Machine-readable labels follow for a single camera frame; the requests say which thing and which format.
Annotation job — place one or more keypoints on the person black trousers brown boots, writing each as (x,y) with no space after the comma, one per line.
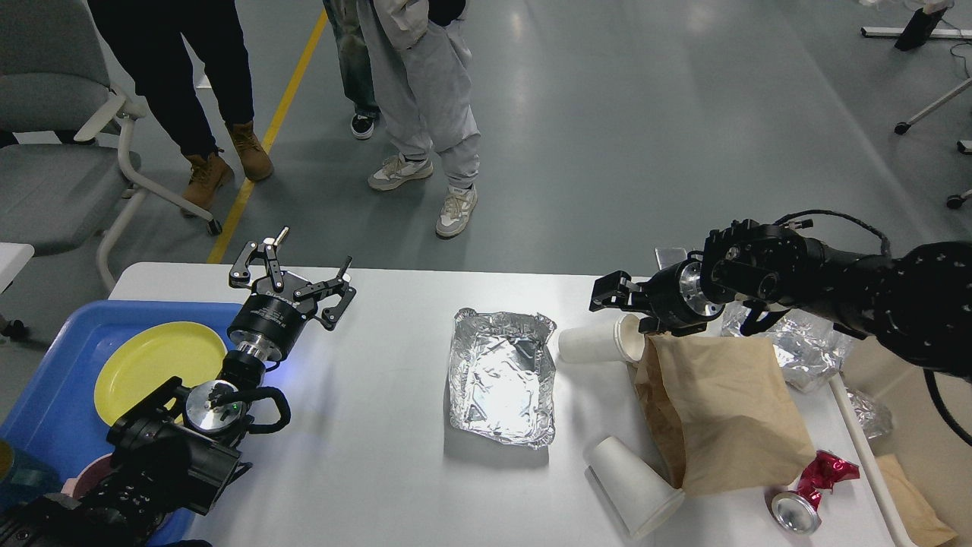
(153,42)

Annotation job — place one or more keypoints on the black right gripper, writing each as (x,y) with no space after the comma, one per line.
(672,300)

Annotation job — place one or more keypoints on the red drink can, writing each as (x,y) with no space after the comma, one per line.
(797,510)

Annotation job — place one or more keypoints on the beige plastic bin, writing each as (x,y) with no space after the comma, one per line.
(933,458)

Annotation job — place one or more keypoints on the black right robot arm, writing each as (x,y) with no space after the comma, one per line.
(917,306)

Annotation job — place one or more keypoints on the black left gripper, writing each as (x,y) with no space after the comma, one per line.
(267,314)

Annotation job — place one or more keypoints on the metal floor socket plate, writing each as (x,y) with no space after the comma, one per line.
(670,256)

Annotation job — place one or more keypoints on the pink mug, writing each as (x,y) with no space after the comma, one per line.
(89,478)

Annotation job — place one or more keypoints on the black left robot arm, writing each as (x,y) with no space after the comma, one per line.
(177,448)

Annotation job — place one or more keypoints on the white paper cup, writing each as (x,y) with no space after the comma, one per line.
(615,341)
(643,499)

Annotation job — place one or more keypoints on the brown paper bag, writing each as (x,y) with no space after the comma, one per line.
(721,414)

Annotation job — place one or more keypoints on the foil piece in bin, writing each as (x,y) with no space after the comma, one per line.
(875,418)

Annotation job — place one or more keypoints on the person grey sweatpants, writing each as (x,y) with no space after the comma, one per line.
(419,64)

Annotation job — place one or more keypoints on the foil wrap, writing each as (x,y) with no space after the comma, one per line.
(808,349)

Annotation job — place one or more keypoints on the person faded jeans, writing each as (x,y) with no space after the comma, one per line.
(354,65)

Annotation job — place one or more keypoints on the yellow plate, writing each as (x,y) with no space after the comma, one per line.
(183,349)

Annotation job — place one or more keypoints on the brown paper in bin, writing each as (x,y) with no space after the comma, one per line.
(921,521)

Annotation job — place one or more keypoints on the grey office chair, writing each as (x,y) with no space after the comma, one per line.
(54,197)

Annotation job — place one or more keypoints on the lying white paper cup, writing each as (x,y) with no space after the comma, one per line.
(643,499)

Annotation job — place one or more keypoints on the aluminium foil tray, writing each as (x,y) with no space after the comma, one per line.
(501,377)

